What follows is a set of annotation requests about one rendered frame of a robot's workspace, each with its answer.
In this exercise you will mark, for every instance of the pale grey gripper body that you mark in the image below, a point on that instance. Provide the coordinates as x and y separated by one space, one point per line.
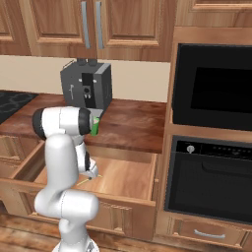
93 171

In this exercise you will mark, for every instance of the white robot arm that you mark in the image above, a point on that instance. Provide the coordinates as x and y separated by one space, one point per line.
57 164

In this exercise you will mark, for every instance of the open wooden drawer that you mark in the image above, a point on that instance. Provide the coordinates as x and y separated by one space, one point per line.
124 177

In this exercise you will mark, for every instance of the closed wooden drawer front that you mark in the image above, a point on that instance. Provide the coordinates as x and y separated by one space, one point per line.
10 148

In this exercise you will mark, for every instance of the wooden drawer below oven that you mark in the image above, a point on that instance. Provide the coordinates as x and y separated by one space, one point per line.
183 231

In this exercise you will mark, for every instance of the black hob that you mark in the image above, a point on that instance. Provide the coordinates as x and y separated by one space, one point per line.
13 103

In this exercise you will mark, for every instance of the black built-in microwave oven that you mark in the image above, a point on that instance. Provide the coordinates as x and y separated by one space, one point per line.
213 87

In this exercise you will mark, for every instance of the wooden cupboard above oven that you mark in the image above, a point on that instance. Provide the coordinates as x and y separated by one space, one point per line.
216 11

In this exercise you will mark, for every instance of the wooden wall cupboard door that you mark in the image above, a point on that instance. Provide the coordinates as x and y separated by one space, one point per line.
134 26
55 26
10 26

